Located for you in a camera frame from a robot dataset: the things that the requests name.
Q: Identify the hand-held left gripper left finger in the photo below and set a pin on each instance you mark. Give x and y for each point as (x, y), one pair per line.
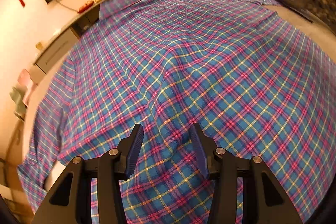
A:
(134, 153)

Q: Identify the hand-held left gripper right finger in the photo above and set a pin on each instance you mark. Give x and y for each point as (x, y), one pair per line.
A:
(199, 153)

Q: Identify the blue pink plaid shirt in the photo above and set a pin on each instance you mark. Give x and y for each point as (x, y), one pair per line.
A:
(183, 69)

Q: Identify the green plastic chair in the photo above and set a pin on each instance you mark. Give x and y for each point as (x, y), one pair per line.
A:
(18, 103)

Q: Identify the grey sideboard cabinet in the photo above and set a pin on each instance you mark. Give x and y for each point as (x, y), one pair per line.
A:
(52, 56)

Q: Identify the pink plastic chair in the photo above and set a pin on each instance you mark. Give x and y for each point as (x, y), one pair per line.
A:
(26, 82)

